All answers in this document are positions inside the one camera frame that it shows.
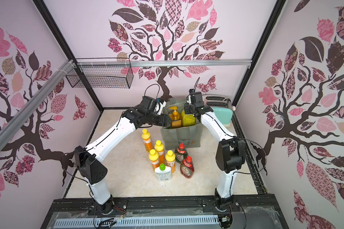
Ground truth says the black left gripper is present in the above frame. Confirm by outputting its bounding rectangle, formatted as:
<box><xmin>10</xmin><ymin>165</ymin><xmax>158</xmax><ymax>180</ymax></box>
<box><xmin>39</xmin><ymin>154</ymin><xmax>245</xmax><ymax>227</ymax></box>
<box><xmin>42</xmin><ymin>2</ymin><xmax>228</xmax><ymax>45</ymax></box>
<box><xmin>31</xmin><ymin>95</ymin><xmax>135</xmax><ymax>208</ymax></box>
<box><xmin>146</xmin><ymin>112</ymin><xmax>173</xmax><ymax>127</ymax></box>

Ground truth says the orange pump soap bottle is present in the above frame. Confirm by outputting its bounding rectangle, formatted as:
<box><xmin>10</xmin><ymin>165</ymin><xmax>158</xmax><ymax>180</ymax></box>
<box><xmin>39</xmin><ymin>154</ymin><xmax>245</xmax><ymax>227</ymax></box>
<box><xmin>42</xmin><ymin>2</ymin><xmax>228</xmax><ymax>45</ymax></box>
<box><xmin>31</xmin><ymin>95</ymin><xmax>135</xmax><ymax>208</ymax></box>
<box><xmin>169</xmin><ymin>106</ymin><xmax>182</xmax><ymax>128</ymax></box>

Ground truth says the large yellow dish soap bottle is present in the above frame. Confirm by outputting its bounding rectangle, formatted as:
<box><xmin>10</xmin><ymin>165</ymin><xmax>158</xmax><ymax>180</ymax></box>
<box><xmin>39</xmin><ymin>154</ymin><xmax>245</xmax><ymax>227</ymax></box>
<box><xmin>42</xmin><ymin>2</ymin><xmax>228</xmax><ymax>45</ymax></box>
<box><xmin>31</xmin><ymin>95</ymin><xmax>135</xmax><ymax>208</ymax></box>
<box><xmin>181</xmin><ymin>111</ymin><xmax>196</xmax><ymax>127</ymax></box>

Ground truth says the grey-green shopping bag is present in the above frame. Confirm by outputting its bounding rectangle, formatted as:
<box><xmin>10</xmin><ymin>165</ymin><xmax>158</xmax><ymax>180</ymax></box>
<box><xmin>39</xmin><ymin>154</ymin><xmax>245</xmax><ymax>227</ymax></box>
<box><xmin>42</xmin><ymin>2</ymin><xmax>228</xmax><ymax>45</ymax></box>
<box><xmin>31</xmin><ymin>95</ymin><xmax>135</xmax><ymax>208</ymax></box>
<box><xmin>161</xmin><ymin>98</ymin><xmax>203</xmax><ymax>150</ymax></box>

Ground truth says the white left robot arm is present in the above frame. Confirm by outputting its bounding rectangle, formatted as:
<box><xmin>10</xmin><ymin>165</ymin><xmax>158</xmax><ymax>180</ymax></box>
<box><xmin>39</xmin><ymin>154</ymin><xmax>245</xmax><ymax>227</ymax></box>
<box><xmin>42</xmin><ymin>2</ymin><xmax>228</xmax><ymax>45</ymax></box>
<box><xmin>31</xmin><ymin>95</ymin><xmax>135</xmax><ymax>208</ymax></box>
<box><xmin>74</xmin><ymin>108</ymin><xmax>172</xmax><ymax>215</ymax></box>

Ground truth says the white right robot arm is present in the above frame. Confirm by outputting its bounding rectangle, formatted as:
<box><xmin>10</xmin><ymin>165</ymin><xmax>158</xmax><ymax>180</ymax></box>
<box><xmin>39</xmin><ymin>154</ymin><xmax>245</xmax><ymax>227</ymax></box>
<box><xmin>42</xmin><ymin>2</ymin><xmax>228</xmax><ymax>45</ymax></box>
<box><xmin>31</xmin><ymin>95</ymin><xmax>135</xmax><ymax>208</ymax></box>
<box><xmin>184</xmin><ymin>103</ymin><xmax>245</xmax><ymax>211</ymax></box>

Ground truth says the orange bottle yellow cap rear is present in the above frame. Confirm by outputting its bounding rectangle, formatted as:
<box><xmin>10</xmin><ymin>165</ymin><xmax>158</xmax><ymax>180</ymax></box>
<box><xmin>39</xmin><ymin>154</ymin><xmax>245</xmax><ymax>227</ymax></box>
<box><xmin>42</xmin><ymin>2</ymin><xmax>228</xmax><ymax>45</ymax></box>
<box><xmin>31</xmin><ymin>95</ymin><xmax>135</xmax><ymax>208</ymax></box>
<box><xmin>141</xmin><ymin>128</ymin><xmax>153</xmax><ymax>154</ymax></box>

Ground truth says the orange bottle yellow cap middle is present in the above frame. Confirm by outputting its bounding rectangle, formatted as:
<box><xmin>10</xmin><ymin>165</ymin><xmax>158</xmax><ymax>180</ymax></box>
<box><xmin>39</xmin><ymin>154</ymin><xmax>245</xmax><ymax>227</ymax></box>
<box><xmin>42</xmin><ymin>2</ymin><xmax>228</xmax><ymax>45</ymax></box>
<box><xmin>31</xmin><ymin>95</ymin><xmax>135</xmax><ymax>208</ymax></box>
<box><xmin>154</xmin><ymin>140</ymin><xmax>165</xmax><ymax>163</ymax></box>

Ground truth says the mint green toaster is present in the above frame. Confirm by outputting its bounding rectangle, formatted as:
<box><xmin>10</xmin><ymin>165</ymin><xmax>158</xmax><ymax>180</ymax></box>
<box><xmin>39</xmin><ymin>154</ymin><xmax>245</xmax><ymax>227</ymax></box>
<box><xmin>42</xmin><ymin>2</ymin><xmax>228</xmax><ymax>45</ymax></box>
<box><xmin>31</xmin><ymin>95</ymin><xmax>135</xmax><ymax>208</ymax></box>
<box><xmin>203</xmin><ymin>94</ymin><xmax>233</xmax><ymax>127</ymax></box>

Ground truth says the dark green bottle red cap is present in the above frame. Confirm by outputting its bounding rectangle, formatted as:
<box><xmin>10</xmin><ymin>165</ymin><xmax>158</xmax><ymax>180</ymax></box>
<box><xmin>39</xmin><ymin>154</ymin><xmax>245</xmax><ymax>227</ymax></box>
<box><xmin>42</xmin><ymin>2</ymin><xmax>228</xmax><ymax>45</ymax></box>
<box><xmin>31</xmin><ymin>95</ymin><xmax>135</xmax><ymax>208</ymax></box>
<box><xmin>174</xmin><ymin>143</ymin><xmax>188</xmax><ymax>164</ymax></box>

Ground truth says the orange bottle yellow cap front-right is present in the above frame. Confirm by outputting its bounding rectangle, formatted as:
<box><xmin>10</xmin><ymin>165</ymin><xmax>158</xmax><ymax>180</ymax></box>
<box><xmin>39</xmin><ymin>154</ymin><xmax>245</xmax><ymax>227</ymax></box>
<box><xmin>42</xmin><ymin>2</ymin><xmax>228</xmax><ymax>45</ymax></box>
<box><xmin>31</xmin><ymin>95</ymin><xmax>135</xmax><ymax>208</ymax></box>
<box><xmin>165</xmin><ymin>150</ymin><xmax>176</xmax><ymax>173</ymax></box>

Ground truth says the orange bottle yellow cap front-left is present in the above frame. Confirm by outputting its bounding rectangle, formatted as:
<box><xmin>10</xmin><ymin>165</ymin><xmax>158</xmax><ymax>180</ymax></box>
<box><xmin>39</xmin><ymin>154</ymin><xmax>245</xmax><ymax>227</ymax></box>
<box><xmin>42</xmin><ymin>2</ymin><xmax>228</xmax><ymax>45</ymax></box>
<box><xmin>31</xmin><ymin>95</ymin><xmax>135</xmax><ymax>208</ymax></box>
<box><xmin>149</xmin><ymin>149</ymin><xmax>160</xmax><ymax>170</ymax></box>

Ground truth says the white bottle green cap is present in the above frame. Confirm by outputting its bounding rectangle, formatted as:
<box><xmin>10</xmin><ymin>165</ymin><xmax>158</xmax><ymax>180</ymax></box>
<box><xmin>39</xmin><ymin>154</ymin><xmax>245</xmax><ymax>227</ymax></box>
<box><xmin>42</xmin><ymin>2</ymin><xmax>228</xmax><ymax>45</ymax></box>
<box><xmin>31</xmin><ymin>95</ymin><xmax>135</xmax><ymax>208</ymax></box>
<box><xmin>154</xmin><ymin>163</ymin><xmax>172</xmax><ymax>181</ymax></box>

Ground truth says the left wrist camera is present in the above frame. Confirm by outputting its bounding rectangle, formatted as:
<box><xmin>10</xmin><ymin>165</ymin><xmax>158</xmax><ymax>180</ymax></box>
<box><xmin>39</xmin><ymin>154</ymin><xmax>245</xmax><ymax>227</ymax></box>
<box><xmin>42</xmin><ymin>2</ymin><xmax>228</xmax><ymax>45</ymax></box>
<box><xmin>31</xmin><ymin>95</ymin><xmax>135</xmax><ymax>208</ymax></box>
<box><xmin>140</xmin><ymin>96</ymin><xmax>166</xmax><ymax>115</ymax></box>

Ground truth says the black wire basket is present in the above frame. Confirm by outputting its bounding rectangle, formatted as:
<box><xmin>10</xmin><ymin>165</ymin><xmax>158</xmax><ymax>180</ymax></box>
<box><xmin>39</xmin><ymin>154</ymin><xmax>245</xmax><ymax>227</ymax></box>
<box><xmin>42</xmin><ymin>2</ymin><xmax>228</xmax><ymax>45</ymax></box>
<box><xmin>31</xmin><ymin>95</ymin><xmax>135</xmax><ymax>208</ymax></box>
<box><xmin>66</xmin><ymin>57</ymin><xmax>134</xmax><ymax>89</ymax></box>

